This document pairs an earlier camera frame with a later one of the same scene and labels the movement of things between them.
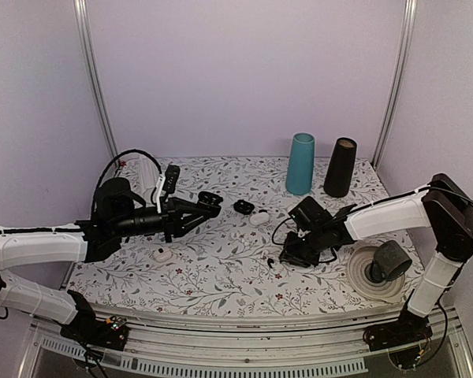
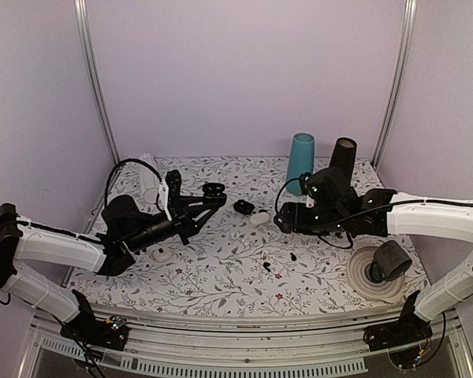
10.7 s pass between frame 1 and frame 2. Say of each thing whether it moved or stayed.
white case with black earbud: stayed
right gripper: moved
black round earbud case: moved
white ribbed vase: stayed
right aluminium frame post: stayed
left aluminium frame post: stayed
